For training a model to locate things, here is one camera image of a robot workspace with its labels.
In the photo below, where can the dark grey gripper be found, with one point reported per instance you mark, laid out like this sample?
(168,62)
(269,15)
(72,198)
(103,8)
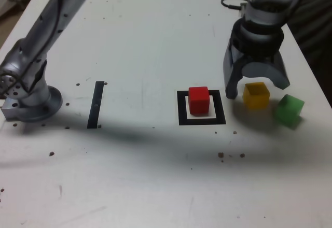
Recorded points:
(259,57)

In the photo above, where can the yellow cube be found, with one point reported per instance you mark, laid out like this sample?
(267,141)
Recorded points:
(256,98)

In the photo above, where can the green cube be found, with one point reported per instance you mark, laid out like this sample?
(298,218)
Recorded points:
(288,111)

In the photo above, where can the red cube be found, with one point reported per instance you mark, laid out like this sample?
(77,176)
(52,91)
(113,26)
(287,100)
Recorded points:
(198,101)

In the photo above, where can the black tape square outline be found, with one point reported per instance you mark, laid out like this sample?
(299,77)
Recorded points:
(221,108)

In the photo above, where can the person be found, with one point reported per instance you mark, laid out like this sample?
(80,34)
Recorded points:
(316,18)

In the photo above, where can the black tape strip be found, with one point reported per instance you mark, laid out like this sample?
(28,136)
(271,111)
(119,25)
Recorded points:
(94,114)

